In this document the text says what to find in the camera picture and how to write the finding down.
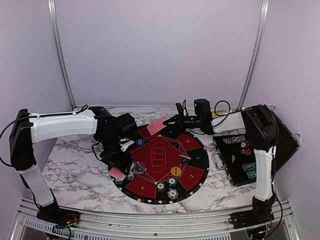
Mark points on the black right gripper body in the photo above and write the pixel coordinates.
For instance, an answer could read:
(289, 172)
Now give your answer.
(188, 123)

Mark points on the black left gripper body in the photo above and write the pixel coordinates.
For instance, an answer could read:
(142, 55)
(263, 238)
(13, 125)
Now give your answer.
(113, 158)

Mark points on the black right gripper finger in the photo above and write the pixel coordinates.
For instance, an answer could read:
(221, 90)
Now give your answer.
(170, 120)
(172, 124)

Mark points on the red playing card deck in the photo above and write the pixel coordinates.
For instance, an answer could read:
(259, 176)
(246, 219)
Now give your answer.
(117, 174)

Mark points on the blue small blind button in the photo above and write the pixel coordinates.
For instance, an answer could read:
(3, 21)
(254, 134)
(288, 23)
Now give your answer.
(140, 142)

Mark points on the triangular all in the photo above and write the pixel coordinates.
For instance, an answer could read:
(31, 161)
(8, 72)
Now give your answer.
(183, 159)

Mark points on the orange big blind button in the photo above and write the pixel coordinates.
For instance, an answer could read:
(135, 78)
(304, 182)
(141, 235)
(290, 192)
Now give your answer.
(176, 171)

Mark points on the chip stack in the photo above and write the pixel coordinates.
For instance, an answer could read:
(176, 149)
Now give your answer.
(160, 187)

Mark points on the green chips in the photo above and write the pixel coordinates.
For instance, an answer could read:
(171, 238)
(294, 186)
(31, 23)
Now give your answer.
(172, 182)

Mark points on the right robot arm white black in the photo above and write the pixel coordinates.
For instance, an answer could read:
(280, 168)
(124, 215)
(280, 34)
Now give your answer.
(262, 132)

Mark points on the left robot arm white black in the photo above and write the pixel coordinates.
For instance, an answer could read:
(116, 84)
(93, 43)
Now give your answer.
(29, 129)

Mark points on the yellow woven bamboo mat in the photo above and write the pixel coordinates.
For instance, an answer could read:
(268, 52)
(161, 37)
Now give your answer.
(217, 114)

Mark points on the round red black poker mat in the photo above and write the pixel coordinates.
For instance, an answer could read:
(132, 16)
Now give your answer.
(160, 153)

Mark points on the blue white chip row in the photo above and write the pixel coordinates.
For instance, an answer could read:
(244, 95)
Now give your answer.
(234, 139)

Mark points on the black poker set case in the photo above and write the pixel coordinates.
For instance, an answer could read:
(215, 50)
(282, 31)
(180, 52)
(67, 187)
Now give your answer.
(233, 159)

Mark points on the red dice in case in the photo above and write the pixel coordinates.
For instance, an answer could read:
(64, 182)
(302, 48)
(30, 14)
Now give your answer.
(246, 152)

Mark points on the teal chip row upper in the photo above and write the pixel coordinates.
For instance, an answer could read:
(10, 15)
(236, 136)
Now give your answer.
(248, 167)

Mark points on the teal chip row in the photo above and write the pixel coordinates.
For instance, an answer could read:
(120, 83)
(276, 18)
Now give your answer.
(248, 167)
(252, 174)

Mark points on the teal chip row lower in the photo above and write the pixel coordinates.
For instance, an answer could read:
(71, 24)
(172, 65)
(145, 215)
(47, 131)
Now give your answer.
(252, 174)

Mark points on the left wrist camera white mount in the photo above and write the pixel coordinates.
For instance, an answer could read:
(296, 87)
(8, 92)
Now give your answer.
(126, 145)

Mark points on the front aluminium rail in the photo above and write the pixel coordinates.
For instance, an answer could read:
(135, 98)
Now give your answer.
(205, 225)

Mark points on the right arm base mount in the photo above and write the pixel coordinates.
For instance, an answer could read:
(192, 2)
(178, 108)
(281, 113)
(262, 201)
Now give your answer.
(247, 218)

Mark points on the right aluminium frame post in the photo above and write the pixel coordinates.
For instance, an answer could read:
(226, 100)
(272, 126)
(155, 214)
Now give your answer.
(260, 33)

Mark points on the aluminium frame post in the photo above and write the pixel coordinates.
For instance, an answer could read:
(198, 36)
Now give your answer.
(59, 52)
(260, 33)

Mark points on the left aluminium frame post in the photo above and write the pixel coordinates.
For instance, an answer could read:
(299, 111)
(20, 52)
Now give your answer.
(59, 52)

